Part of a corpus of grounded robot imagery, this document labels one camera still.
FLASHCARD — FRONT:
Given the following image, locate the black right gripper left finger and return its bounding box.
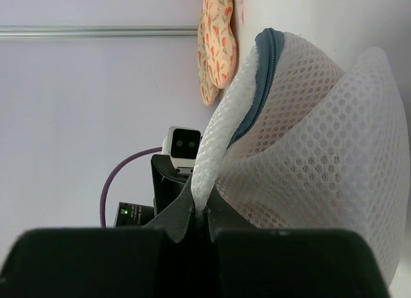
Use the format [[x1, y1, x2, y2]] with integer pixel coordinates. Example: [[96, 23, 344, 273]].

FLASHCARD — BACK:
[[1, 185, 196, 297]]

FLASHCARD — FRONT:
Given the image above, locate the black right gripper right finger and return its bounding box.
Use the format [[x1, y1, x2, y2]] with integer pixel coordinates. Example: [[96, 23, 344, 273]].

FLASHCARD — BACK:
[[205, 189, 390, 297]]

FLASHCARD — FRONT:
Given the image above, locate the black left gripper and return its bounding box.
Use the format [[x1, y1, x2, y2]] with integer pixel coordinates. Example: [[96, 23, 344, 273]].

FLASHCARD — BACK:
[[114, 155, 193, 227]]

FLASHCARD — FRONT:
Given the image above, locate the white mesh bag blue zipper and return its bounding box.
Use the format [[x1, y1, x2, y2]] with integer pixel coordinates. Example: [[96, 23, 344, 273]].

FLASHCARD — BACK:
[[191, 28, 410, 284]]

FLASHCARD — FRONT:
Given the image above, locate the floral laundry bag far left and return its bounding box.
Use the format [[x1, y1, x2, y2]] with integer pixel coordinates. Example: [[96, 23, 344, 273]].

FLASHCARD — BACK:
[[197, 0, 220, 106]]

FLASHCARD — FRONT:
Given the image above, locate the floral laundry bag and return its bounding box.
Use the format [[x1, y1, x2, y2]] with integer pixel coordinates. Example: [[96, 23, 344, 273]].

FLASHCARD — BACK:
[[197, 0, 220, 106], [203, 0, 237, 89]]

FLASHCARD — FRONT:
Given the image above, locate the floral laundry bag inner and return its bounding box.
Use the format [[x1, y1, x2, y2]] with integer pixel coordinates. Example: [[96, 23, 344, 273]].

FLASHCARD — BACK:
[[203, 0, 237, 89]]

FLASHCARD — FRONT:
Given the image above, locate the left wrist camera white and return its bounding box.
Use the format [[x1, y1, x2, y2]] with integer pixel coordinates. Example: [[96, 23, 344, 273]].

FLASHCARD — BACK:
[[161, 127, 202, 177]]

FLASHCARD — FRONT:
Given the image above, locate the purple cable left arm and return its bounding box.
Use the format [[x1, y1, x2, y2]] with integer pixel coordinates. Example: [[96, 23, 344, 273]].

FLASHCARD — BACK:
[[99, 146, 164, 228]]

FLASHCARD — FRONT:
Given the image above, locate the left aluminium frame post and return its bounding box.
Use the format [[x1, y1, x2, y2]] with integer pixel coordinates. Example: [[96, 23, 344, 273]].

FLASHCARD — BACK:
[[1, 25, 197, 40]]

